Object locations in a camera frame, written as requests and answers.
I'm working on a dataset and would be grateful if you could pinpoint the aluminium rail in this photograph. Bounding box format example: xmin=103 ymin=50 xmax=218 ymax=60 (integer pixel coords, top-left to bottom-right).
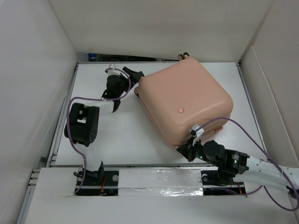
xmin=74 ymin=163 xmax=248 ymax=191

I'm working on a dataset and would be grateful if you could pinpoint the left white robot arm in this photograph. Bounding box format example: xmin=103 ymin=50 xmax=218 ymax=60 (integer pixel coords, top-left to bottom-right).
xmin=64 ymin=64 xmax=144 ymax=185

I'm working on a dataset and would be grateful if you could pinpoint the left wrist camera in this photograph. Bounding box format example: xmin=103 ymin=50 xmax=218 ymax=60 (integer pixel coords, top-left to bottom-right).
xmin=105 ymin=63 xmax=121 ymax=76

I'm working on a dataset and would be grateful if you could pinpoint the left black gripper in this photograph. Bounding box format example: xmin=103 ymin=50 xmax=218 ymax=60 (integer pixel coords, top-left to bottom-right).
xmin=117 ymin=68 xmax=142 ymax=98

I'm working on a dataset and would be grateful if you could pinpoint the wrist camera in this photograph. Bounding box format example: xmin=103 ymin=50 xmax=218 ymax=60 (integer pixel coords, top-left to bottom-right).
xmin=190 ymin=124 xmax=205 ymax=146
xmin=105 ymin=63 xmax=121 ymax=76

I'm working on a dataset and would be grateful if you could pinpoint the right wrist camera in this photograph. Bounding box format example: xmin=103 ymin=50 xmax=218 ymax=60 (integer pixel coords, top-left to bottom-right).
xmin=190 ymin=124 xmax=205 ymax=146

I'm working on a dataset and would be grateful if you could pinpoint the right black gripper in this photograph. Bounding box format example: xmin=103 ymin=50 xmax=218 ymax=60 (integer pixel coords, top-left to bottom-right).
xmin=176 ymin=135 xmax=220 ymax=167

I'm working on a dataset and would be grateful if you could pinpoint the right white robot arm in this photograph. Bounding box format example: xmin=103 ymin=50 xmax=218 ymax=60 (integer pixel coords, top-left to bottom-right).
xmin=177 ymin=138 xmax=299 ymax=199

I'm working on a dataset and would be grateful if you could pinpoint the background electronics box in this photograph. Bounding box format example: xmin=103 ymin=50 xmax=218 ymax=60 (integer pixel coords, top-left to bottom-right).
xmin=88 ymin=53 xmax=97 ymax=62

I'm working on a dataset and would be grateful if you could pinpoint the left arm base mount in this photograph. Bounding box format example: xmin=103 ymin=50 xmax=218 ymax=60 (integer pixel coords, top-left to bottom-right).
xmin=73 ymin=163 xmax=119 ymax=196

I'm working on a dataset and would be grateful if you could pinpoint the pink hard-shell suitcase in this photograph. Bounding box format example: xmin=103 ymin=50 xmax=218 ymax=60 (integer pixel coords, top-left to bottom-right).
xmin=134 ymin=52 xmax=234 ymax=147

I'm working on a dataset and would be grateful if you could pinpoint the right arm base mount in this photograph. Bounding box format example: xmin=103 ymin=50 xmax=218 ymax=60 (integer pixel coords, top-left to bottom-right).
xmin=200 ymin=170 xmax=246 ymax=196

